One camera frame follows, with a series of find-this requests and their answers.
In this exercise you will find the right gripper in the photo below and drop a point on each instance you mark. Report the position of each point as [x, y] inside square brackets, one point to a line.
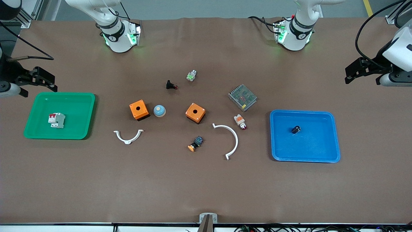
[10, 71]

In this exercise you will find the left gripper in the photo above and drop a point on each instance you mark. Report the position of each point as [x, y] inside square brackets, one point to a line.
[377, 64]

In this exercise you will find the white red circuit breaker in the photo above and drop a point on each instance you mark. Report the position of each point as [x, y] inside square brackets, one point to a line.
[58, 121]

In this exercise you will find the small black capacitor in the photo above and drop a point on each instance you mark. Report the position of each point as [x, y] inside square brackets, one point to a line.
[296, 130]

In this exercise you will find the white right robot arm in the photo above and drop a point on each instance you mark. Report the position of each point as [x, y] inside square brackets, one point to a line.
[117, 40]

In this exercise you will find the green plastic tray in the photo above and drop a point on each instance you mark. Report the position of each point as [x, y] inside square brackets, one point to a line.
[77, 109]

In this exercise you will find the blue plastic tray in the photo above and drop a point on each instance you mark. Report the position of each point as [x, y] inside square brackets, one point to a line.
[315, 145]

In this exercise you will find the small white pipe clamp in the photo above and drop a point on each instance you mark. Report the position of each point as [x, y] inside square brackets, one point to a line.
[128, 141]

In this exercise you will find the orange push button box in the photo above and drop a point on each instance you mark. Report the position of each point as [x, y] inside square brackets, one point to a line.
[142, 112]
[198, 116]

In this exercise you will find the brown table mat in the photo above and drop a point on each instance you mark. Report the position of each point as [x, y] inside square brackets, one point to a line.
[96, 187]

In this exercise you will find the metal mesh power supply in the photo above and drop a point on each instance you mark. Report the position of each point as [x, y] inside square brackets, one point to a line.
[243, 97]

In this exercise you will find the blue dome buzzer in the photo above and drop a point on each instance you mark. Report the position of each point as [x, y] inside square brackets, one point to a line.
[159, 112]

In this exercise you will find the orange white indicator lamp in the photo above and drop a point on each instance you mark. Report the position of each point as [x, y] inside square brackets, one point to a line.
[239, 120]

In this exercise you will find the large white pipe clamp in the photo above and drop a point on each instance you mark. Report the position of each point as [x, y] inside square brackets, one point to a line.
[236, 141]

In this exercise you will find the yellow mushroom push button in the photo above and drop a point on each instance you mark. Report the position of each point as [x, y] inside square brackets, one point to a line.
[198, 141]

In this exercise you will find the aluminium frame profile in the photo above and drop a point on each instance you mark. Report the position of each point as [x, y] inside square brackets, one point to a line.
[390, 20]
[25, 21]

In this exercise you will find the black pushbutton switch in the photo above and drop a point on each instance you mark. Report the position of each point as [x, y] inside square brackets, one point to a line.
[170, 84]

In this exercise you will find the black table edge rail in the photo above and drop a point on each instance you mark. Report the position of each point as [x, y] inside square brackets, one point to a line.
[64, 223]

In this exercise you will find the green white pushbutton switch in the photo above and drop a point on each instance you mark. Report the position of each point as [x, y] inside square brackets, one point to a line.
[191, 76]

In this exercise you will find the grey metal bracket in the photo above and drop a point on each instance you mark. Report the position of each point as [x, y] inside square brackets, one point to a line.
[214, 219]

